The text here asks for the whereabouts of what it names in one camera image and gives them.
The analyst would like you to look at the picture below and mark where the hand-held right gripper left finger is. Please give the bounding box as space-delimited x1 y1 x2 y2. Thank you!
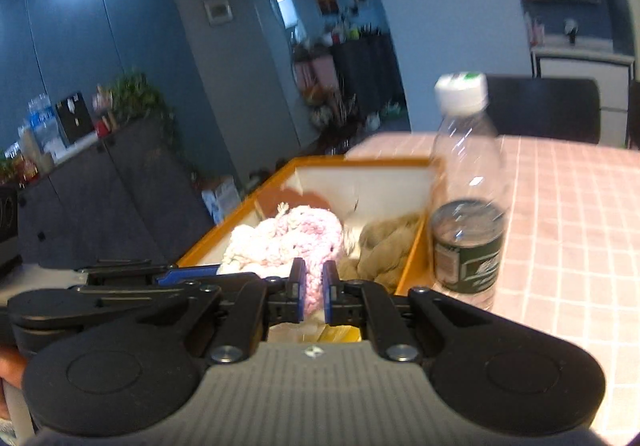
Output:
150 257 307 363

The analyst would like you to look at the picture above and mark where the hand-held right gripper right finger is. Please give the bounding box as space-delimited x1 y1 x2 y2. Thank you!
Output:
322 260 493 362

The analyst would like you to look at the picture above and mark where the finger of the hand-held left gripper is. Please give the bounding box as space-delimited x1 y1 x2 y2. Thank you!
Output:
75 260 222 288

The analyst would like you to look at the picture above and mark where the pink and white knitted cloth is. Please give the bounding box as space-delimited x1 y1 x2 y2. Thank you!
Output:
217 203 347 318

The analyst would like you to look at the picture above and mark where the beige cloth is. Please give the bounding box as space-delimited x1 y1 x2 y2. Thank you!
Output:
339 213 427 296

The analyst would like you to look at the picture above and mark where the orange rimmed white box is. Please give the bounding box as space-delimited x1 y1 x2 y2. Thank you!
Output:
175 155 447 345

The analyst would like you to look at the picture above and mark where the clear plastic bottle green label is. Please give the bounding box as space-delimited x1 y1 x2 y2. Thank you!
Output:
429 71 514 313

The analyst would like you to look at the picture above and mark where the person's left hand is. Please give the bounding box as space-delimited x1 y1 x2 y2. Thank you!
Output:
0 345 30 423

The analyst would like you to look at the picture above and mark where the white carton on floor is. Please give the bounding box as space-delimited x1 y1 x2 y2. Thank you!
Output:
201 175 242 225

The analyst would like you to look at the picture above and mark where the dark grey sideboard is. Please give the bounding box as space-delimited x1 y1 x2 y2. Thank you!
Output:
15 115 213 269

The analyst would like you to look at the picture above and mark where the green trailing plant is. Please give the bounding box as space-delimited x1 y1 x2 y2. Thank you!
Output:
106 70 178 147

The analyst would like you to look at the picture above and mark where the pack of water bottles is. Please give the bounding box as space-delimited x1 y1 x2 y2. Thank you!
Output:
26 95 63 154

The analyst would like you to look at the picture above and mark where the black box with white print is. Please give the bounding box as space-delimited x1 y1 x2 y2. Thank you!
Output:
53 92 97 145

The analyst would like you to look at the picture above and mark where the pink cloth stand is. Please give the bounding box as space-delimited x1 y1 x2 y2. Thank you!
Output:
292 54 341 100

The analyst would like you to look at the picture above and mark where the tall dark cabinet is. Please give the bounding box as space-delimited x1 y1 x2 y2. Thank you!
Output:
331 33 407 129

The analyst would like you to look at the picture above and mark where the pink checked tablecloth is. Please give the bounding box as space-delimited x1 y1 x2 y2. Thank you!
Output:
344 133 640 446

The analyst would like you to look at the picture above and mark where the black chair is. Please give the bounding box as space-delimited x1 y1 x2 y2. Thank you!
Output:
484 75 602 145

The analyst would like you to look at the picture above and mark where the white cabinet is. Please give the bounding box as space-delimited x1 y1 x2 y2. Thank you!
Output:
529 42 637 148

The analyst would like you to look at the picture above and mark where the small grey wall frame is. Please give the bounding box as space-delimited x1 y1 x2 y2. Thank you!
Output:
203 0 234 26

